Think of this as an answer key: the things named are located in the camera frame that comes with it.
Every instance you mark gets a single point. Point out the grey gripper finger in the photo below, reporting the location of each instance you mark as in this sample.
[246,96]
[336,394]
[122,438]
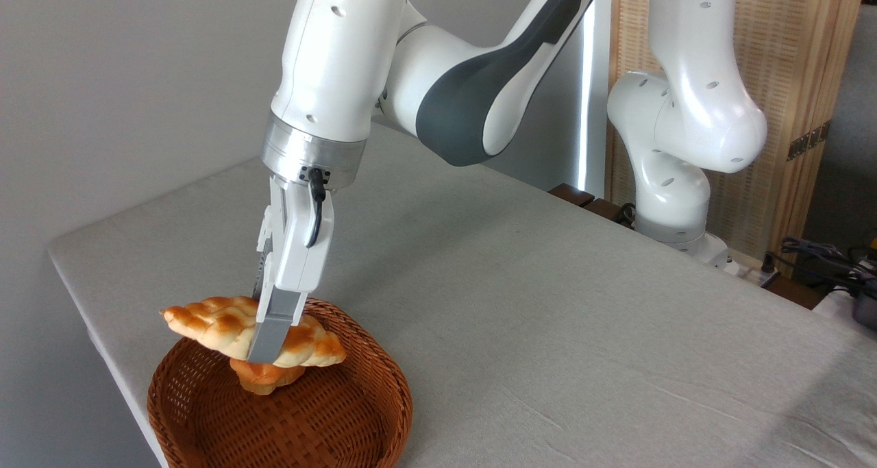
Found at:
[274,327]
[258,286]

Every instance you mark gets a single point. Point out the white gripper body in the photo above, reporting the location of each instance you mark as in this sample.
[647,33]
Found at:
[294,249]

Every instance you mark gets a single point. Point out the long braided bread loaf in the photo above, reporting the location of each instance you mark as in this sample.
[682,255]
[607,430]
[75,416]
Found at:
[205,324]

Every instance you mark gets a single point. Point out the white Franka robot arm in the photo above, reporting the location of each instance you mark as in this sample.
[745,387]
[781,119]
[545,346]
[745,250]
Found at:
[342,57]

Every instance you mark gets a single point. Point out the round orange bread bun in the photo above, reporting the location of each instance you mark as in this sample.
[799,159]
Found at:
[264,379]

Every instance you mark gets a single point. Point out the brown wicker basket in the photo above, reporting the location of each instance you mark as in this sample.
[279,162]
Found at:
[308,427]

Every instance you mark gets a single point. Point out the grey tablecloth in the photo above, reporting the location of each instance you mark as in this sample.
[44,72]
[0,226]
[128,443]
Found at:
[548,283]

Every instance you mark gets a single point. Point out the dark brown wooden block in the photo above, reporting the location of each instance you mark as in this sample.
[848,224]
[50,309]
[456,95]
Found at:
[572,194]
[606,211]

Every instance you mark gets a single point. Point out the dark metal screen hinge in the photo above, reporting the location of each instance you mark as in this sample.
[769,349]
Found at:
[808,140]

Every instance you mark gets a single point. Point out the wooden bamboo folding screen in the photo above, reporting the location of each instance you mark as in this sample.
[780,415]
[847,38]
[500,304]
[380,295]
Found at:
[788,57]

